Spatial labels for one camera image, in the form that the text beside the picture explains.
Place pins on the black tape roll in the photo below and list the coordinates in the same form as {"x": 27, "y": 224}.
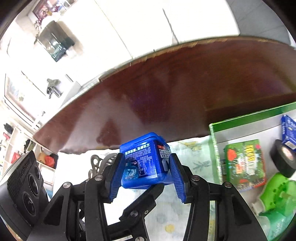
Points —
{"x": 283, "y": 158}

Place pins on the giraffe print cloth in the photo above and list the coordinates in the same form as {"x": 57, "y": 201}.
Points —
{"x": 168, "y": 220}

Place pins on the blue long carton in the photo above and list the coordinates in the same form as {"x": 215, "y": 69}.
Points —
{"x": 288, "y": 128}

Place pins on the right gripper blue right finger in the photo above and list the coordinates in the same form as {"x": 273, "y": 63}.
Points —
{"x": 196, "y": 191}

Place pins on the black camera module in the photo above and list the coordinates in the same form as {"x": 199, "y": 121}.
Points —
{"x": 23, "y": 196}

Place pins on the dark brown headboard panel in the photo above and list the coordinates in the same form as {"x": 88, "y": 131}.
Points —
{"x": 176, "y": 92}

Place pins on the green printed card box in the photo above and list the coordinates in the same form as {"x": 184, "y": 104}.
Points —
{"x": 245, "y": 166}

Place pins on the green cardboard box tray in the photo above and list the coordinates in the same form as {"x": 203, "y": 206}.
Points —
{"x": 265, "y": 126}

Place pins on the green mosquito repellent bottle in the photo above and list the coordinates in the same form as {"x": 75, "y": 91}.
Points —
{"x": 275, "y": 206}

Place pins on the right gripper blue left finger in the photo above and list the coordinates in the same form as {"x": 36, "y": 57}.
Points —
{"x": 99, "y": 190}

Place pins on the blue plastic gum box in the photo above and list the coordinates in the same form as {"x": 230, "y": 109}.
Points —
{"x": 147, "y": 162}

